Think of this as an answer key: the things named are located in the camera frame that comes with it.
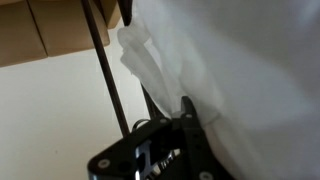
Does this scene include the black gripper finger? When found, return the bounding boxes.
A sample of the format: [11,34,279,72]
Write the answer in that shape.
[88,96,234,180]

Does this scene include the white long-sleeved shirt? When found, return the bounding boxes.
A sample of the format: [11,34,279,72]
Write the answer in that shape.
[117,0,320,180]

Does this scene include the black metal clothes rack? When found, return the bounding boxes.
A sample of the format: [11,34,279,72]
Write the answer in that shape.
[80,0,158,138]

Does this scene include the brown leather sofa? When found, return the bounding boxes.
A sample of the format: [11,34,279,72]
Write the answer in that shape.
[0,0,122,68]

